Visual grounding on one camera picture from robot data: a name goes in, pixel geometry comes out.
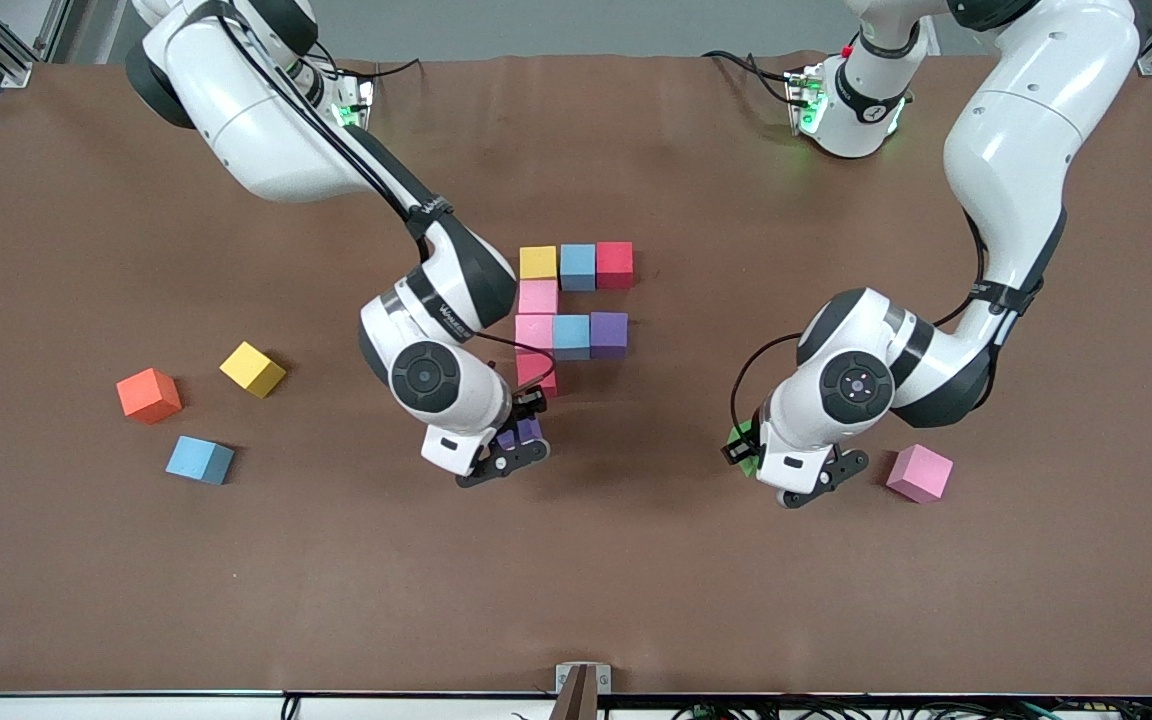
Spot black base cable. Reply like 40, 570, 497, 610
702, 48, 805, 107
341, 58, 422, 81

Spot light blue foam cube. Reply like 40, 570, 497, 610
165, 435, 235, 486
559, 243, 598, 293
552, 314, 592, 361

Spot orange foam cube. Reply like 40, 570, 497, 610
116, 367, 184, 425

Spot black right base cable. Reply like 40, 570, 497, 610
341, 58, 422, 81

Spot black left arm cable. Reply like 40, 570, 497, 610
729, 215, 987, 441

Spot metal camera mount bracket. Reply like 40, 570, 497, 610
551, 662, 613, 720

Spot black left base cable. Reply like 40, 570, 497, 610
702, 48, 805, 107

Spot crimson foam cube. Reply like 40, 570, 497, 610
516, 352, 559, 399

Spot brown table mat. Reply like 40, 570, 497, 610
0, 50, 1152, 698

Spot red foam cube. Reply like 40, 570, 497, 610
595, 241, 635, 291

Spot white table edge rail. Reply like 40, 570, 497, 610
0, 690, 1152, 720

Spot green foam cube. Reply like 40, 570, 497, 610
726, 420, 762, 478

